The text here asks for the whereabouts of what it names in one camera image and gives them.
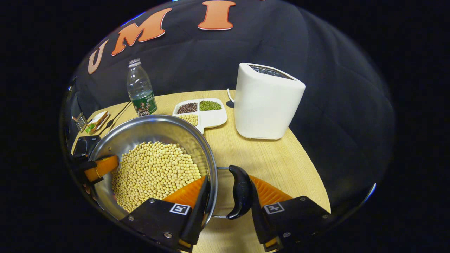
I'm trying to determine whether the stainless steel pot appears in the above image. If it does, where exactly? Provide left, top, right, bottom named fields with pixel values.
left=88, top=114, right=253, bottom=225

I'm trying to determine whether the black backdrop cloth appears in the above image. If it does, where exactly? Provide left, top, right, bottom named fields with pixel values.
left=62, top=0, right=396, bottom=208

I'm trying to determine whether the white toaster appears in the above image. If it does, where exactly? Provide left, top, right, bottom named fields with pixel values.
left=234, top=63, right=306, bottom=140

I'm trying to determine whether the green mung bean portion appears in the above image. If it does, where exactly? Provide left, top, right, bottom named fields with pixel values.
left=200, top=100, right=223, bottom=111

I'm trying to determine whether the white divided tray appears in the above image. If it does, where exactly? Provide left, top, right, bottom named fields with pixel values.
left=172, top=98, right=228, bottom=135

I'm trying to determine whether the clear plastic water bottle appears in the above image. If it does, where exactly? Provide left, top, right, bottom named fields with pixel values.
left=127, top=58, right=158, bottom=117

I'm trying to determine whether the large pile of soybeans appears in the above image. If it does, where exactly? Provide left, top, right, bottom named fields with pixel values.
left=112, top=141, right=201, bottom=213

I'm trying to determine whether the black induction cooktop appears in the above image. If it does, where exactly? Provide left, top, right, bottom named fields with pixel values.
left=71, top=135, right=102, bottom=158

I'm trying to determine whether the sandwich with lettuce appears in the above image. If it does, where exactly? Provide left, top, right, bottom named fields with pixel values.
left=84, top=111, right=110, bottom=134

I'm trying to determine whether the thin black cable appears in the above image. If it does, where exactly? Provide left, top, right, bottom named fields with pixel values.
left=99, top=101, right=133, bottom=137

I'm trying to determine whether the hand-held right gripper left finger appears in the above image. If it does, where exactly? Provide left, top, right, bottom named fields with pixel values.
left=120, top=175, right=211, bottom=253

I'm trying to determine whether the dark red bean portion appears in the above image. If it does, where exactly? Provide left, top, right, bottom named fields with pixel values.
left=177, top=102, right=198, bottom=114

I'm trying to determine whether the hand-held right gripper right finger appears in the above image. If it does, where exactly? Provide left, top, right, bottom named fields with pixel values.
left=249, top=175, right=332, bottom=252

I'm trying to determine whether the small soybean portion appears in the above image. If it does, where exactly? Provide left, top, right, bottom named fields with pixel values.
left=179, top=114, right=199, bottom=126

